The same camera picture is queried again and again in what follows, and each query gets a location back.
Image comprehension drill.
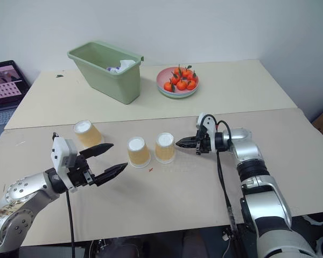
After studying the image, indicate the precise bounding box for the green plastic bin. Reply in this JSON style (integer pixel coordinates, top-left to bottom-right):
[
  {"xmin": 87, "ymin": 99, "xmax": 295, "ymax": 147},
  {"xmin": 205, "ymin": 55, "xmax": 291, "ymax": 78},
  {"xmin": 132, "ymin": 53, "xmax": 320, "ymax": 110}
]
[{"xmin": 67, "ymin": 40, "xmax": 145, "ymax": 105}]

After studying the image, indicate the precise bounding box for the white crumpled paper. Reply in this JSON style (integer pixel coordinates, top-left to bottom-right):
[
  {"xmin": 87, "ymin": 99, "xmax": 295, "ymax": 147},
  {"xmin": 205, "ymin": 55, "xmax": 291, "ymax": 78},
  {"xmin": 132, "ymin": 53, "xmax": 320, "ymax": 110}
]
[{"xmin": 115, "ymin": 59, "xmax": 137, "ymax": 74}]

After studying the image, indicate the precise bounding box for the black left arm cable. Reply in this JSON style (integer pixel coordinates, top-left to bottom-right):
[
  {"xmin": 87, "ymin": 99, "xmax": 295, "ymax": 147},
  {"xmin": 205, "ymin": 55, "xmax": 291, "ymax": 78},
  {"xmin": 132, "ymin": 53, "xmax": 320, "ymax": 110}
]
[{"xmin": 65, "ymin": 189, "xmax": 76, "ymax": 258}]

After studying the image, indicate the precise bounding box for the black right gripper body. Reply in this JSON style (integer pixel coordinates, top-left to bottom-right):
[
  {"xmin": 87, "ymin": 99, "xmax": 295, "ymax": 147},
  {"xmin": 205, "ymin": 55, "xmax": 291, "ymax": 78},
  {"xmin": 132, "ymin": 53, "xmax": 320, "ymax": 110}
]
[{"xmin": 194, "ymin": 128, "xmax": 212, "ymax": 156}]

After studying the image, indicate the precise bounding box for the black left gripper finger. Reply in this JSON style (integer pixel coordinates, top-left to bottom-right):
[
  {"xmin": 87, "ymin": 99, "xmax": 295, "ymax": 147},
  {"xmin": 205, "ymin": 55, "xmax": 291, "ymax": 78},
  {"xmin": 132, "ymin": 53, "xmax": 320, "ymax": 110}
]
[
  {"xmin": 93, "ymin": 162, "xmax": 129, "ymax": 187},
  {"xmin": 79, "ymin": 142, "xmax": 115, "ymax": 162}
]

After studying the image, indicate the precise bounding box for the open laptop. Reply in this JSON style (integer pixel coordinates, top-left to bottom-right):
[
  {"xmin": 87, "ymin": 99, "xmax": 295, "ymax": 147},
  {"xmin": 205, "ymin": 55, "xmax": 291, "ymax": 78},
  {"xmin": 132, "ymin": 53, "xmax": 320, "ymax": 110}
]
[{"xmin": 0, "ymin": 60, "xmax": 32, "ymax": 144}]

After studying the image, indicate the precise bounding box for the pink plate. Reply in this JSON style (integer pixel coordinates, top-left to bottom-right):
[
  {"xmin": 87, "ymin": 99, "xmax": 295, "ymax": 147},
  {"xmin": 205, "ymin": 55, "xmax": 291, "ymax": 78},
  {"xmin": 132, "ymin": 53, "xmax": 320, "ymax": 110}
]
[{"xmin": 156, "ymin": 67, "xmax": 201, "ymax": 95}]

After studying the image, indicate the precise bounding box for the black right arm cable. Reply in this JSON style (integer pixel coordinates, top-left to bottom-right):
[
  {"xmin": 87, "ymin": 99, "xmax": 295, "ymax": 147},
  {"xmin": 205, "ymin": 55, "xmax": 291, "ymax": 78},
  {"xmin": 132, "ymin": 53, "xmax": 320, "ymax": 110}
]
[{"xmin": 200, "ymin": 115, "xmax": 240, "ymax": 244}]

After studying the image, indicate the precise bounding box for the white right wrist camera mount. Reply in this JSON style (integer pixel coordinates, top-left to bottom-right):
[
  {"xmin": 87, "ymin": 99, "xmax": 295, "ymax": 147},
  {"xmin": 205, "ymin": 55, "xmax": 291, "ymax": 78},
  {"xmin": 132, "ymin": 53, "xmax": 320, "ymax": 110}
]
[{"xmin": 195, "ymin": 112, "xmax": 217, "ymax": 153}]

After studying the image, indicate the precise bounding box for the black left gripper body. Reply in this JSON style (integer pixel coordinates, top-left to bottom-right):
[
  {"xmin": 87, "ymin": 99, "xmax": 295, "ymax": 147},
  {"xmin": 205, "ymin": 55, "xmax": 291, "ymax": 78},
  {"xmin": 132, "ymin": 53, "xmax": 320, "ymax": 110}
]
[{"xmin": 67, "ymin": 154, "xmax": 97, "ymax": 188}]

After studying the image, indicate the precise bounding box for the yellow paper cup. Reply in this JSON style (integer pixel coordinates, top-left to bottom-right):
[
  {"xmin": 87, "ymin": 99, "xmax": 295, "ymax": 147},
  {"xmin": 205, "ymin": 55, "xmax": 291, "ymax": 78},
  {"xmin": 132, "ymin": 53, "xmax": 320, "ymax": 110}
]
[
  {"xmin": 73, "ymin": 120, "xmax": 106, "ymax": 148},
  {"xmin": 126, "ymin": 137, "xmax": 152, "ymax": 169},
  {"xmin": 154, "ymin": 132, "xmax": 177, "ymax": 165}
]

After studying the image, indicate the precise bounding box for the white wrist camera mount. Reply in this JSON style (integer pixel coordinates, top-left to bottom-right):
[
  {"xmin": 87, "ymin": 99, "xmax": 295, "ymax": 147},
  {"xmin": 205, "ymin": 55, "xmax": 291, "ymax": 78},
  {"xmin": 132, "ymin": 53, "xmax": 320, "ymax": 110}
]
[
  {"xmin": 51, "ymin": 137, "xmax": 79, "ymax": 193},
  {"xmin": 195, "ymin": 112, "xmax": 217, "ymax": 153}
]

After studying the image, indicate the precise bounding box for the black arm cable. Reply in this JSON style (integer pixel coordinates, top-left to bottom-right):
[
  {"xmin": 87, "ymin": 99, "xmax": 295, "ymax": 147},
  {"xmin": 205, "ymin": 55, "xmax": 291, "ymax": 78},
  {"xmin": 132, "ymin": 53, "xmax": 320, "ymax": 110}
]
[
  {"xmin": 200, "ymin": 115, "xmax": 240, "ymax": 244},
  {"xmin": 65, "ymin": 189, "xmax": 76, "ymax": 258}
]

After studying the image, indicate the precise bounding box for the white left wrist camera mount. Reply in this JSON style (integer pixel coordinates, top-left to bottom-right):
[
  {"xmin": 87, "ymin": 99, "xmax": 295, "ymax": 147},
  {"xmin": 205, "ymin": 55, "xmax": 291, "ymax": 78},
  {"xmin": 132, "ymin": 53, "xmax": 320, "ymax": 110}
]
[{"xmin": 51, "ymin": 137, "xmax": 79, "ymax": 193}]

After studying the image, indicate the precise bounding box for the dark rounded shape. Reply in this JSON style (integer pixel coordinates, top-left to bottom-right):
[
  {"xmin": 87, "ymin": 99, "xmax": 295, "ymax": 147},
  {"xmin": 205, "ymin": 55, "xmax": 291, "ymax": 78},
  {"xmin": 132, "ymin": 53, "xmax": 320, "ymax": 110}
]
[{"xmin": 89, "ymin": 237, "xmax": 152, "ymax": 258}]

